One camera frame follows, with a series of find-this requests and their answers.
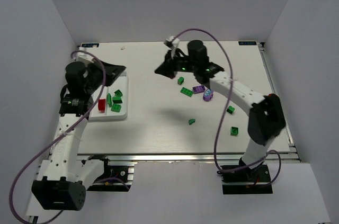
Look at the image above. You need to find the green curved lego brick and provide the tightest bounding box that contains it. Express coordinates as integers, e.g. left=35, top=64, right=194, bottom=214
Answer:
left=114, top=89, right=123, bottom=97

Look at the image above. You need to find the green lego plate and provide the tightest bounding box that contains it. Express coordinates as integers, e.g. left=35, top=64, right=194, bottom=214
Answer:
left=106, top=93, right=112, bottom=107
left=180, top=87, right=193, bottom=97

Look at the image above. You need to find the small red lego brick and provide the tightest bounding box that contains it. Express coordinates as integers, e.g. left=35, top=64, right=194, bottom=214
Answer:
left=97, top=98, right=106, bottom=113

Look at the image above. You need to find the green square lego brick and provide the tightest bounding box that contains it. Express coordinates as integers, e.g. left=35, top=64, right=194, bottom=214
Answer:
left=111, top=104, right=122, bottom=113
left=230, top=127, right=239, bottom=136
left=112, top=96, right=123, bottom=104

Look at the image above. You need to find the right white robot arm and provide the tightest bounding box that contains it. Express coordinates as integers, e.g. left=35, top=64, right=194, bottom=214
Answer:
left=155, top=37, right=286, bottom=173

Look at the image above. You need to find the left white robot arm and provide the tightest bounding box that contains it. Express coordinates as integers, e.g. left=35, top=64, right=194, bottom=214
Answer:
left=31, top=61, right=126, bottom=211

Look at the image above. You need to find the small green lego brick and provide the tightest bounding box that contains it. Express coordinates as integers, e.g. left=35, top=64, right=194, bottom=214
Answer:
left=177, top=77, right=184, bottom=85

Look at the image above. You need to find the purple flat lego plate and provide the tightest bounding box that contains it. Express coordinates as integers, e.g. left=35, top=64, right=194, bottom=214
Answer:
left=192, top=85, right=206, bottom=94

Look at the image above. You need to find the white divided sorting tray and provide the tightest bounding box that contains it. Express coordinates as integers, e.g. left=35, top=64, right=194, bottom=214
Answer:
left=89, top=71, right=129, bottom=122

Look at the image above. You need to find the left blue table sticker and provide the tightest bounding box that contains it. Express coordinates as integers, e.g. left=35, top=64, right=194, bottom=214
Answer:
left=81, top=43, right=100, bottom=48

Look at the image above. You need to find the blue table sticker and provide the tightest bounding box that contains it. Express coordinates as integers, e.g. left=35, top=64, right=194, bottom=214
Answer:
left=81, top=43, right=100, bottom=48
left=238, top=41, right=257, bottom=46

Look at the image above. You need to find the purple oval flower lego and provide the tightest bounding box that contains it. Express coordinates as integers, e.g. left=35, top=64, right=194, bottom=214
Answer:
left=203, top=89, right=213, bottom=102

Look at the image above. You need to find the right blue table sticker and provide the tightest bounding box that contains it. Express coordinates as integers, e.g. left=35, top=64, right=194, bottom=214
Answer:
left=238, top=41, right=257, bottom=46

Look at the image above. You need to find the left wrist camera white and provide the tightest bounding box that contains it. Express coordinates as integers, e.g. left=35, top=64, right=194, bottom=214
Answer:
left=76, top=47, right=93, bottom=64

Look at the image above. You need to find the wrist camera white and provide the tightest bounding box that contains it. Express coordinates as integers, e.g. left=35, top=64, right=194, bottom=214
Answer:
left=76, top=47, right=93, bottom=64
left=164, top=36, right=180, bottom=50

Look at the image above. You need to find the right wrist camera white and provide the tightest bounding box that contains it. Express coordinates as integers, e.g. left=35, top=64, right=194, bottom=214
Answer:
left=164, top=36, right=180, bottom=50

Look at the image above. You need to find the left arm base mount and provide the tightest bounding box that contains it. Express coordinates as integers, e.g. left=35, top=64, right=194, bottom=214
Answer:
left=82, top=155, right=134, bottom=192

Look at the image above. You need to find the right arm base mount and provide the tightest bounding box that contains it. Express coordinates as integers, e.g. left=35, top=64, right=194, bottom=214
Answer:
left=217, top=165, right=273, bottom=195

